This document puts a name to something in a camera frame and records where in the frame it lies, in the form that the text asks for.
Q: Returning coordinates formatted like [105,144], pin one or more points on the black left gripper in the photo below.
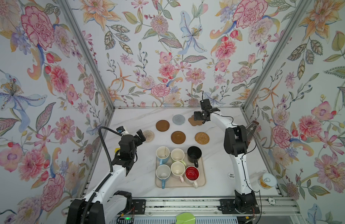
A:
[136,138]

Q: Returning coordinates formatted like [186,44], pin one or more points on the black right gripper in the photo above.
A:
[197,114]

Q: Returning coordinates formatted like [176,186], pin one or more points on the multicolour stitched round coaster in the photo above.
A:
[149,135]

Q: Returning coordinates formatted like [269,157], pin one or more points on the round wooden coaster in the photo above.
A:
[162,125]

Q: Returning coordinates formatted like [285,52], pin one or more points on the flower-shaped cork coaster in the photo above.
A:
[195,122]

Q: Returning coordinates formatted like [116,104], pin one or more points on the round woven rattan coaster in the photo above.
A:
[202,138]

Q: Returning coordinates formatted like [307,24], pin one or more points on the grey-blue woven round coaster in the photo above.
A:
[178,119]

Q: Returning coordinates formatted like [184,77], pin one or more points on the ridged brown wooden coaster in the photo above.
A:
[178,137]

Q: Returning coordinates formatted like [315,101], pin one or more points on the red and white mug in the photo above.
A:
[192,175]

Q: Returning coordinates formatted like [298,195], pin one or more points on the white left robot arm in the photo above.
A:
[111,179]

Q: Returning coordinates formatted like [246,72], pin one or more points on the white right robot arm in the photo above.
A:
[236,146]

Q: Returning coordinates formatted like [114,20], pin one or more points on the blue mug back left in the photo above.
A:
[162,154]

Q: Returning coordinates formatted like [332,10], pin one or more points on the blue mug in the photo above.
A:
[162,154]
[163,173]

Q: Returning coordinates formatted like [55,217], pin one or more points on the brown wooden metronome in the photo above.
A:
[251,130]

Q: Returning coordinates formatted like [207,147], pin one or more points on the blue mug front left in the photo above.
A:
[163,173]

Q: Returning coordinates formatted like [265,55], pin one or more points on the black mug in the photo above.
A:
[194,154]

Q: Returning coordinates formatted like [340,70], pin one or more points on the beige rubber tray mat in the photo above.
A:
[173,182]

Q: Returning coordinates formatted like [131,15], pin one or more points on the round white sticker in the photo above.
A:
[231,176]

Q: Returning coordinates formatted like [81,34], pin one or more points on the yellow white floral cup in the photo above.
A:
[267,181]

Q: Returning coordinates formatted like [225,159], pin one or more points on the green round object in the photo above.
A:
[185,218]

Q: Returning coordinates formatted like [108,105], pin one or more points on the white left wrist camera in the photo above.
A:
[122,131]

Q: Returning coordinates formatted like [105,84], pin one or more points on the cream mug green handle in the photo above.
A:
[178,155]

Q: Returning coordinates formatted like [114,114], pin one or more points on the cream mug pink handle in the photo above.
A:
[178,171]

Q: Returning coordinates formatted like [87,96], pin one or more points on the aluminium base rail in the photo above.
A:
[211,206]

